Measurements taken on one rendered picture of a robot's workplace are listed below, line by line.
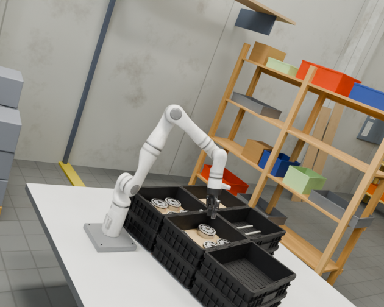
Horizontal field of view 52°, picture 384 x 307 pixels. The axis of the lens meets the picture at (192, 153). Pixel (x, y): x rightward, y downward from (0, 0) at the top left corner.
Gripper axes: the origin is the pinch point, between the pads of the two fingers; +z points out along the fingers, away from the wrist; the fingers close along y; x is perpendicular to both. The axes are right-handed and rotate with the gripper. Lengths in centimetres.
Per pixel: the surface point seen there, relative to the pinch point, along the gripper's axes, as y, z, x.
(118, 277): 14, 27, -47
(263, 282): 22.1, 27.5, 22.8
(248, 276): 19.2, 25.5, 15.6
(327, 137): -343, -56, 335
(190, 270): 18.2, 22.9, -14.7
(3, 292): -67, 69, -100
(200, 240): -5.4, 15.5, -1.7
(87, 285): 23, 27, -62
